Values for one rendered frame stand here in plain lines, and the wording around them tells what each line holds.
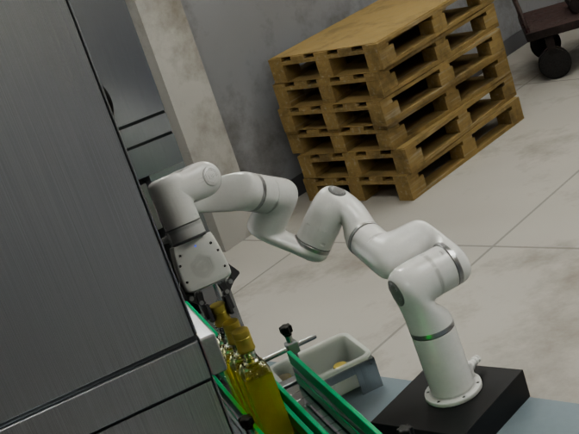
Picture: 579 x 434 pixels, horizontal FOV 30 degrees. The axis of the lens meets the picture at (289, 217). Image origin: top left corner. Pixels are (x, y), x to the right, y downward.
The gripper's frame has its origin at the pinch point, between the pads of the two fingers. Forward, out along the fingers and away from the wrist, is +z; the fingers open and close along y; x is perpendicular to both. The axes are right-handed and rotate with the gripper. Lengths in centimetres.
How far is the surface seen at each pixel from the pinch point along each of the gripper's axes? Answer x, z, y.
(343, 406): -13.0, 25.8, 13.0
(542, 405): -7, 46, 54
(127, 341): -67, -9, -24
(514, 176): 315, 38, 225
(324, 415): 2.4, 29.8, 12.0
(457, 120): 361, 1, 226
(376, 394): 26, 37, 30
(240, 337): -12.3, 5.3, -0.1
